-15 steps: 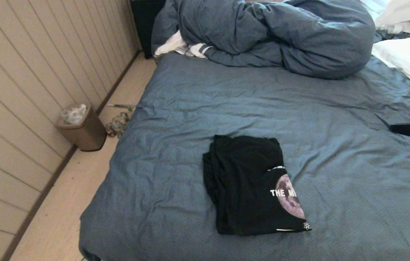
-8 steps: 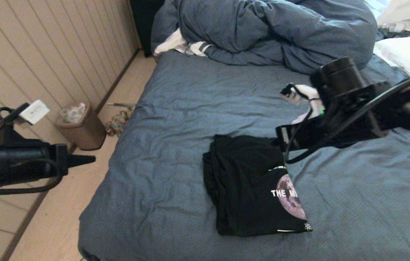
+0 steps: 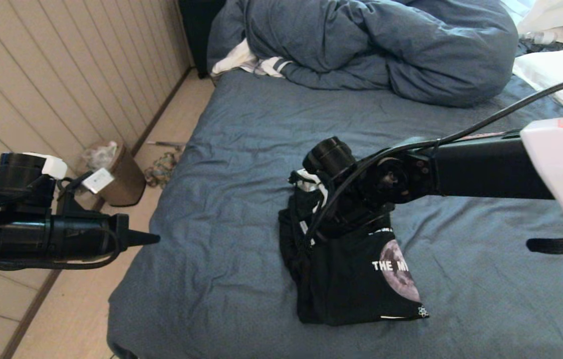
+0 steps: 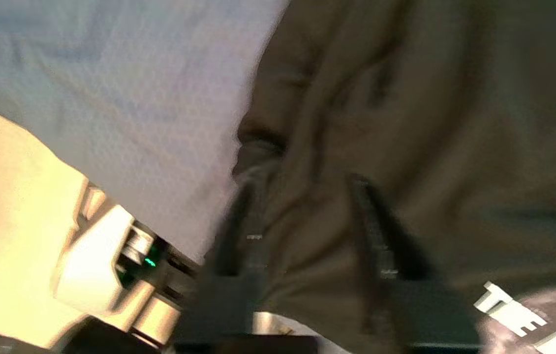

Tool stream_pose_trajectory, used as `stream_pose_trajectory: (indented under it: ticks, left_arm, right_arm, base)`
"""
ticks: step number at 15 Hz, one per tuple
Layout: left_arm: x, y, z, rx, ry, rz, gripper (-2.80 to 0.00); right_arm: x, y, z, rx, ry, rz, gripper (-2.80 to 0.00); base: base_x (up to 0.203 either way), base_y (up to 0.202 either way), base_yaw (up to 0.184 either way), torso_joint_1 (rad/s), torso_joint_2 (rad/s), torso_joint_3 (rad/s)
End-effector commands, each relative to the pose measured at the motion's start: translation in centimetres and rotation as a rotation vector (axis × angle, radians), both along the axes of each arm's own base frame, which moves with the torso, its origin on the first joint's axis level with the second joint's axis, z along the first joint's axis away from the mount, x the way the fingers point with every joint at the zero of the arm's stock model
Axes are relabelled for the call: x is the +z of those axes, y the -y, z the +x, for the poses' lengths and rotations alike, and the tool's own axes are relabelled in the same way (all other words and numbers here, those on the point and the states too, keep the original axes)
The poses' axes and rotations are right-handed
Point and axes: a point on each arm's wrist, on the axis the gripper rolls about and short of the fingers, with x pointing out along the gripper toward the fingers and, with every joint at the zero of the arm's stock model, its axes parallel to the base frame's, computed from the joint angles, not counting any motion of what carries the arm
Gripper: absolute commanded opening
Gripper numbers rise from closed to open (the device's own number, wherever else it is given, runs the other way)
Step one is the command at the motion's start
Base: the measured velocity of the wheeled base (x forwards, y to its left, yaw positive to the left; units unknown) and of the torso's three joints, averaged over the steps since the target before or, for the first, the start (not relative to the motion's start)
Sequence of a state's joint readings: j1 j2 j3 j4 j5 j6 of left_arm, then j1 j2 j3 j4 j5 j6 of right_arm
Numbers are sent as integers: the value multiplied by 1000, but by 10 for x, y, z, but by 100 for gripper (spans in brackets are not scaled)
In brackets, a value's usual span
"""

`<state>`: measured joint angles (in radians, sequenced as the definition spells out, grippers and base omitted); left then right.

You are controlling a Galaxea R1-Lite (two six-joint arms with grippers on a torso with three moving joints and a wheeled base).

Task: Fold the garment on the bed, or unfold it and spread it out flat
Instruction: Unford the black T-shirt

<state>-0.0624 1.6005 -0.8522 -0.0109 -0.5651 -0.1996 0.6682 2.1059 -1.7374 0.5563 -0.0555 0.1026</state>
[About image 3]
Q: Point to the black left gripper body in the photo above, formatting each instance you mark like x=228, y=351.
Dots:
x=62, y=237

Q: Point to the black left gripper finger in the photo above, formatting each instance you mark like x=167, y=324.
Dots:
x=123, y=246
x=123, y=229

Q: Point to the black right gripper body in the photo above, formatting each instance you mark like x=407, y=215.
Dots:
x=391, y=179

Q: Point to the black t-shirt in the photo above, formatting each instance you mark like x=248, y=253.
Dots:
x=351, y=284

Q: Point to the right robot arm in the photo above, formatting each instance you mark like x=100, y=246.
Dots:
x=486, y=167

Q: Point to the brown trash bin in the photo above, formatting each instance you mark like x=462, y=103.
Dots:
x=127, y=184

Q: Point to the small clutter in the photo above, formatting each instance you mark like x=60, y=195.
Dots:
x=161, y=171

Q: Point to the white plastic bin bag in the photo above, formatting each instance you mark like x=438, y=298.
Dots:
x=102, y=152

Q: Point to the thin metal rod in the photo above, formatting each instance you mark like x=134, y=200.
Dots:
x=167, y=145

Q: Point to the crumpled blue duvet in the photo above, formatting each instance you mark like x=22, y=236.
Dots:
x=386, y=45

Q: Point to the blue bed sheet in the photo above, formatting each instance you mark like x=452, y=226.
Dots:
x=486, y=299

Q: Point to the white striped garment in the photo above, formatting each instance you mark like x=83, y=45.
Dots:
x=239, y=60

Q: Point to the white pillow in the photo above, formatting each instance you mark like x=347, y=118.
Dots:
x=555, y=70

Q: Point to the dark patterned cloth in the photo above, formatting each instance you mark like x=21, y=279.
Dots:
x=543, y=47

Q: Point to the black bedside cabinet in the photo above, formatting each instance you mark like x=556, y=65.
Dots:
x=199, y=35

